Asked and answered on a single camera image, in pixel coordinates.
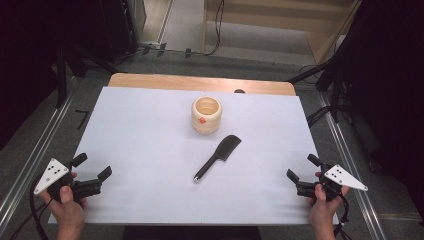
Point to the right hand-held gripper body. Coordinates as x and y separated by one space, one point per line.
333 181

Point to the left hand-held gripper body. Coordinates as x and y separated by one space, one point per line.
83 188

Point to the black spatula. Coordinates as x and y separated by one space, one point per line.
218 156

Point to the cream ribbed cup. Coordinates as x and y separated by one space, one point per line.
206 115

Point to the person's left hand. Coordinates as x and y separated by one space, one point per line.
68 210

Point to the person's right hand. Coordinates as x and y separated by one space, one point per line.
322 213

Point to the white board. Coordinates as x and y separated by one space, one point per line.
160 160

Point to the black stand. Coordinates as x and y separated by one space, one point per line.
335 86
61 76

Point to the wooden table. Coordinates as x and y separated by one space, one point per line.
200 83

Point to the metal floor rail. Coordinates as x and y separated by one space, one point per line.
30 166
353 166

